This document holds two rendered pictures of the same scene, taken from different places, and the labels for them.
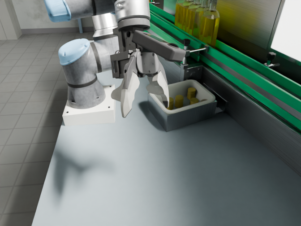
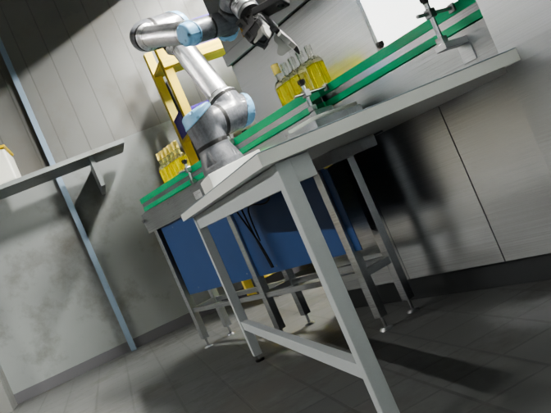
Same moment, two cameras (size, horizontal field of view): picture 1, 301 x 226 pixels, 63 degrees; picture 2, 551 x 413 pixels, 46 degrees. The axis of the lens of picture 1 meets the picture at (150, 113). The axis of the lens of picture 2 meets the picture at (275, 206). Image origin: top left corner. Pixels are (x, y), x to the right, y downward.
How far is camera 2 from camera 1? 166 cm
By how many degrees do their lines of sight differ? 38
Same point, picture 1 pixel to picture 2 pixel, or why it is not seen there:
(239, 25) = (347, 62)
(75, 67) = (206, 120)
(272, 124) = (409, 70)
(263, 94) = (389, 61)
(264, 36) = (371, 47)
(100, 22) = (211, 85)
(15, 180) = not seen: outside the picture
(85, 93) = (222, 147)
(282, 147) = (428, 76)
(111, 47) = (231, 99)
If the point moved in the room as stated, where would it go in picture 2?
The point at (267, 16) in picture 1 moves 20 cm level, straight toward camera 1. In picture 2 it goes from (361, 30) to (354, 21)
